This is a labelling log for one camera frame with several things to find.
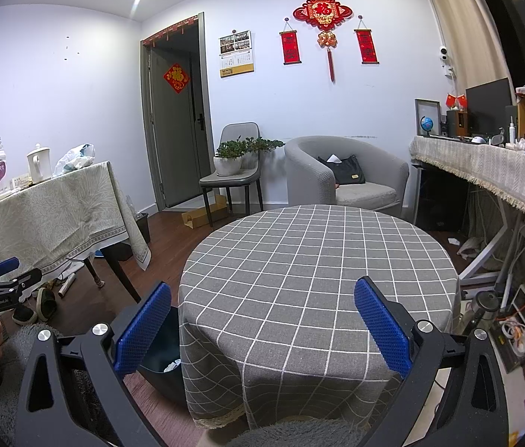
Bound white paper roll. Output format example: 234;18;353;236
58;272;77;299

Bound white security camera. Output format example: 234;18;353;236
436;45;456;77

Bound flat cardboard box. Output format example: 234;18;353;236
181;194;228;230

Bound plastic bag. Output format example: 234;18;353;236
53;143;96;178

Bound table with beige tablecloth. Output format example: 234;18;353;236
0;161;152;305

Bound dark slipper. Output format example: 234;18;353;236
11;307;39;327
34;287;58;320

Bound red hanging scroll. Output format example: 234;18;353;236
280;19;303;66
354;16;381;65

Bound picture frame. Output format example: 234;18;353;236
414;98;441;138

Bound small black bin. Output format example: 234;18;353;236
132;212;150;245

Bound black monitor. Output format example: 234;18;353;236
465;77;515;137

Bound dark teal waste bin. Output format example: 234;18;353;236
139;307;186;406

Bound red knot wall ornament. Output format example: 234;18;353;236
293;0;354;83

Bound grey armchair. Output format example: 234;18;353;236
284;136;411;212

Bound brown speaker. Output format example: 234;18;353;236
446;109;468;138

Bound grey door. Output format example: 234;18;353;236
140;12;214;212

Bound red door fringe garland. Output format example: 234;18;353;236
141;18;198;47

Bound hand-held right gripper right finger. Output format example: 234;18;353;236
353;276;510;447

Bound white kettle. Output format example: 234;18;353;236
26;143;54;182

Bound round table grey checked tablecloth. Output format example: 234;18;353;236
178;205;459;430

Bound red diamond door decoration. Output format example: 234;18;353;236
163;63;191;94

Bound beige curtain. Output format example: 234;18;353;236
421;0;515;103

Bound potted plant white pot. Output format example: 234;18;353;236
213;136;286;177

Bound wall calendar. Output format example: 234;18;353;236
218;30;255;78

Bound person's grey fleece trousers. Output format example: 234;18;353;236
0;321;375;447

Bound grey dining chair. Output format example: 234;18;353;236
198;122;265;229

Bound black handbag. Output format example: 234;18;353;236
317;155;366;186

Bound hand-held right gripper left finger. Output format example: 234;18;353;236
13;282;172;447

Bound long desk beige fringed cloth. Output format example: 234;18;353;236
409;135;525;289

